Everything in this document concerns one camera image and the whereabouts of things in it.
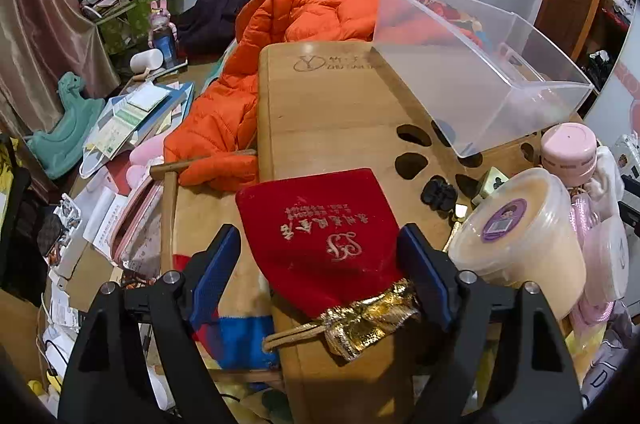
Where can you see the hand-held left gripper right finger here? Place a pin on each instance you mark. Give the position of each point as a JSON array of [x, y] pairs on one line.
[[425, 271]]

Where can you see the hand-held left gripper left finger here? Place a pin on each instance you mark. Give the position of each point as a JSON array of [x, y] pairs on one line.
[[217, 276]]

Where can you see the cream round tub purple label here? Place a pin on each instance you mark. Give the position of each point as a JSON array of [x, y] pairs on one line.
[[525, 244]]

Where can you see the red velvet pouch gold trim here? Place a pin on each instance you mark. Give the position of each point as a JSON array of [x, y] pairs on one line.
[[320, 224]]

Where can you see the white round box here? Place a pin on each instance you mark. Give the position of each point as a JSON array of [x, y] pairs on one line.
[[607, 259]]

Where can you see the clear plastic storage bin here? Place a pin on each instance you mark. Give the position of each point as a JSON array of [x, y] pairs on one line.
[[500, 104]]

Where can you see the wooden desktop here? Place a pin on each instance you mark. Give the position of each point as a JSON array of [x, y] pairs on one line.
[[325, 124]]

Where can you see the black hair clip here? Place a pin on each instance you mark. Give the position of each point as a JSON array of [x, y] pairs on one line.
[[439, 194]]

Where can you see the pink flat case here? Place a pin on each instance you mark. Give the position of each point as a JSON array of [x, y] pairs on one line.
[[137, 229]]

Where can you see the pale green cube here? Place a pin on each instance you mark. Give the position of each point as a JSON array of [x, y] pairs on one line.
[[492, 181]]

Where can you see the orange down jacket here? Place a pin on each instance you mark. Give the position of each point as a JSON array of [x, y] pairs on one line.
[[225, 104]]

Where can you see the pile of papers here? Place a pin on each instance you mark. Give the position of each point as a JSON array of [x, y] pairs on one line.
[[135, 114]]

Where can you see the pink round portable fan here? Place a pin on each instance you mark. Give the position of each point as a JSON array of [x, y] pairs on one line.
[[567, 149]]

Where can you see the white fluffy cloth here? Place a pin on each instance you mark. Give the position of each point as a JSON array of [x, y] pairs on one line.
[[607, 179]]

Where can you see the teal dinosaur rocking toy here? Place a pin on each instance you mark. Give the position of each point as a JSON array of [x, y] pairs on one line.
[[65, 134]]

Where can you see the white cylinder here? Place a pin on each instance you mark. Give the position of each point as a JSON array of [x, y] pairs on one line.
[[146, 63]]

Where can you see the white suitcase with stickers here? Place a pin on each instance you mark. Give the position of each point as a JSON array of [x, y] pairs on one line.
[[627, 159]]

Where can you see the pink bunny bottle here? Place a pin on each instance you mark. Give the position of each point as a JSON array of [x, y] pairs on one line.
[[162, 39]]

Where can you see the colourful patterned cloth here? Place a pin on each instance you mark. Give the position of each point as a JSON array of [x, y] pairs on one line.
[[465, 19]]

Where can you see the dark clothes heap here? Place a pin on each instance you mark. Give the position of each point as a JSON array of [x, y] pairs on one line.
[[215, 14]]

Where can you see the white panel pink hearts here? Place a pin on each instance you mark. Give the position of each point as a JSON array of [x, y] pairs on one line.
[[620, 89]]

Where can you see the green patterned box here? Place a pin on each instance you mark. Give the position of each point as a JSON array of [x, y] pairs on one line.
[[125, 24]]

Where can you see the pink curtain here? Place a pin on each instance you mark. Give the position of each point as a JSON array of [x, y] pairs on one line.
[[35, 29]]

